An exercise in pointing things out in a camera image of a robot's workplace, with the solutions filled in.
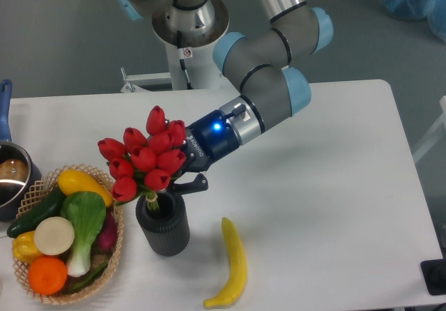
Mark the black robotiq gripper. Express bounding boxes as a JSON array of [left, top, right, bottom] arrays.
[[169, 111, 240, 193]]

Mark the red tulip bouquet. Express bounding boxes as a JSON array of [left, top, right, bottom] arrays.
[[98, 105, 186, 215]]

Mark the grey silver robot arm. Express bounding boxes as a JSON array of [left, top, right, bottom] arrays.
[[118, 0, 333, 195]]

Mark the dark grey ribbed vase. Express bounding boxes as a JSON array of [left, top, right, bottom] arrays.
[[136, 192, 190, 257]]

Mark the yellow banana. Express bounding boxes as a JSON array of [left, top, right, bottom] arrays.
[[203, 217, 248, 309]]

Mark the purple red onion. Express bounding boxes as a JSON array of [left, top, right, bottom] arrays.
[[96, 211, 118, 251]]

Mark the green bok choy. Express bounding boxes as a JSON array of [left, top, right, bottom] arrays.
[[61, 191, 106, 278]]

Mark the yellow squash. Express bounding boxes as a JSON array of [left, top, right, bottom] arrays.
[[57, 169, 113, 207]]

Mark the green chili pepper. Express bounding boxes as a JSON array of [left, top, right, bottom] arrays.
[[65, 262, 108, 294]]

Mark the dark green cucumber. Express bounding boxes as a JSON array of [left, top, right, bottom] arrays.
[[6, 186, 66, 238]]

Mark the woven wicker basket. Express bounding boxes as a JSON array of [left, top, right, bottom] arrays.
[[13, 164, 124, 305]]

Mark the orange fruit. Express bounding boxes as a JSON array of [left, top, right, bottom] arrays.
[[27, 256, 68, 295]]

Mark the yellow bell pepper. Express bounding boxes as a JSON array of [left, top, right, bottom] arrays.
[[13, 231, 43, 264]]

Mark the black device at edge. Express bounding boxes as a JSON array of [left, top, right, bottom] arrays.
[[420, 259, 445, 296]]

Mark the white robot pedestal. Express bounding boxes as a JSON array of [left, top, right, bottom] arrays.
[[121, 43, 233, 93]]

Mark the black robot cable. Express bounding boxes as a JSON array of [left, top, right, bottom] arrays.
[[176, 30, 194, 91]]

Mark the blue handled saucepan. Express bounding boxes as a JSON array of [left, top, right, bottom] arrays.
[[1, 79, 41, 222]]

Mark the white frame at right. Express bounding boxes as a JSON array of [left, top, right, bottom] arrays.
[[412, 96, 445, 164]]

